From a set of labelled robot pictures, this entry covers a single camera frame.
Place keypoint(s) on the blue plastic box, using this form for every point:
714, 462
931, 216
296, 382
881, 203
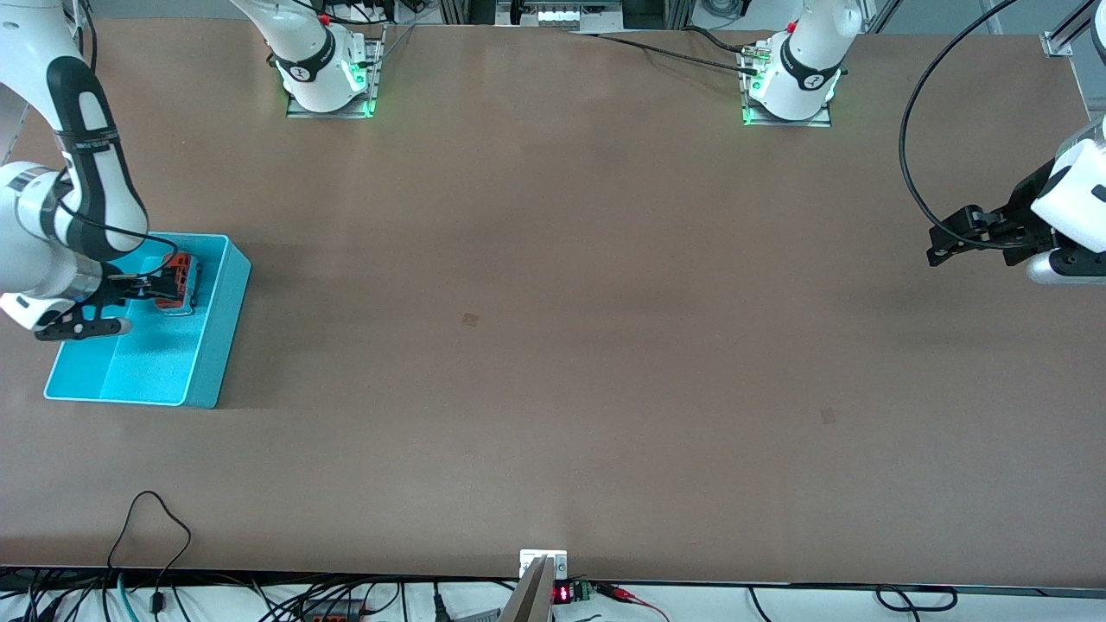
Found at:
147, 363

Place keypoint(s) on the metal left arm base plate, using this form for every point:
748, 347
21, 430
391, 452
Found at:
816, 121

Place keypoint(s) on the power strip with orange lights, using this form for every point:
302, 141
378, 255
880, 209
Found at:
333, 613

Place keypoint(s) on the red LED display module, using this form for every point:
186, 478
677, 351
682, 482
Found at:
562, 593

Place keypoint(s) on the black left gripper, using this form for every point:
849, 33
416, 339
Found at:
1028, 212

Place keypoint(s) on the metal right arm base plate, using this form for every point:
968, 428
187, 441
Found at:
302, 113

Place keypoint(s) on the orange toy bus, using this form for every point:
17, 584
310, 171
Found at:
181, 272

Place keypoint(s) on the white metal bracket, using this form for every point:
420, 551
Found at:
557, 566

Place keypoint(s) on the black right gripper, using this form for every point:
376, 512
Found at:
131, 286

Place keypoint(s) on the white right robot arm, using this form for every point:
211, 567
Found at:
26, 43

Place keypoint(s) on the aluminium profile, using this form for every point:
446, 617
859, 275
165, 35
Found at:
1058, 43

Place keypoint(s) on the white lit device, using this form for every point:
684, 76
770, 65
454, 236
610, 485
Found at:
570, 15

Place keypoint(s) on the grey mounting bar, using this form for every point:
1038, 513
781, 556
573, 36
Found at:
531, 596

